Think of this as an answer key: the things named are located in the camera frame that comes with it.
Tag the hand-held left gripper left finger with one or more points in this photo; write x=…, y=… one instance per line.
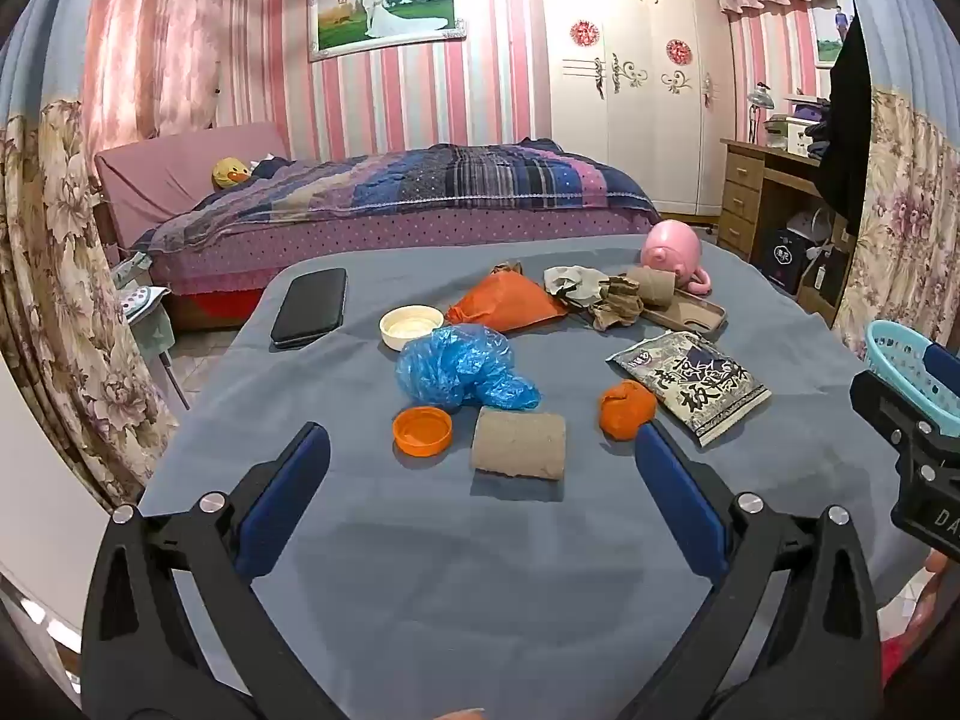
x=285, y=495

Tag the orange round lid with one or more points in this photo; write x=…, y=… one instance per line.
x=422, y=431

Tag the blue plastic bag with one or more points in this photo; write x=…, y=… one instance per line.
x=465, y=367

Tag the patchwork quilt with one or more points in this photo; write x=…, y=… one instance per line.
x=450, y=180

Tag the black smartphone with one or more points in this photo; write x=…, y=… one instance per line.
x=307, y=307

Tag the pink mug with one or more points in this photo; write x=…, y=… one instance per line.
x=671, y=251

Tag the yellow duck plush toy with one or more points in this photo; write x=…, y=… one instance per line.
x=229, y=174

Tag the white fan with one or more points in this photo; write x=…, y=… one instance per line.
x=806, y=226

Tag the black paper bag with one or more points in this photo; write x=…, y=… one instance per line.
x=780, y=259

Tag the red paper cutout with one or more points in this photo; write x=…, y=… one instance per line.
x=679, y=51
x=583, y=34

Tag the floral curtain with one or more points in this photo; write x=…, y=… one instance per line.
x=52, y=277
x=907, y=225

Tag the black white printed snack packet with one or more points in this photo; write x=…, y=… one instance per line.
x=690, y=382

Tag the white box on desk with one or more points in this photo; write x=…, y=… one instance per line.
x=787, y=135

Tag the small wall photo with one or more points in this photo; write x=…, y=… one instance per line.
x=829, y=34

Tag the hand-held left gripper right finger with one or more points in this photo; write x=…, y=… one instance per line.
x=679, y=495

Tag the black hanging garment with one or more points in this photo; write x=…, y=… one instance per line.
x=847, y=127

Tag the grey blue table cloth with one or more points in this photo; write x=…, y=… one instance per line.
x=487, y=577

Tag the stool with cloth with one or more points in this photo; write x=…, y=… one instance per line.
x=146, y=307

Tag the orange plastic bag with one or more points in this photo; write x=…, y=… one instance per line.
x=502, y=304

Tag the framed wall photo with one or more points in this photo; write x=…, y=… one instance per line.
x=390, y=11

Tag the white wardrobe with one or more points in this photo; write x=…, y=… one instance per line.
x=637, y=135

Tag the white round lid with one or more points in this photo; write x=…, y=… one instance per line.
x=411, y=328

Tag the light blue plastic basket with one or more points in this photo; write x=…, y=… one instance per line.
x=896, y=360

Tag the large cardboard tube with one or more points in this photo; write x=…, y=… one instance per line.
x=519, y=444

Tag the tan phone case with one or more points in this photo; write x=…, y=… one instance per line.
x=694, y=316

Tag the orange crumpled ball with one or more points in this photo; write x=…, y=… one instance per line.
x=626, y=411

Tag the desk lamp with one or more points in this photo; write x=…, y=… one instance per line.
x=759, y=101

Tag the purple bed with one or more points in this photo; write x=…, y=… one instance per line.
x=375, y=244

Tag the wooden desk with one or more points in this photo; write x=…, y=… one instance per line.
x=742, y=187

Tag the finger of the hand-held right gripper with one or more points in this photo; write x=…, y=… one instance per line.
x=943, y=371
x=885, y=405

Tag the pink curtain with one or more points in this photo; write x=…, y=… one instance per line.
x=150, y=45

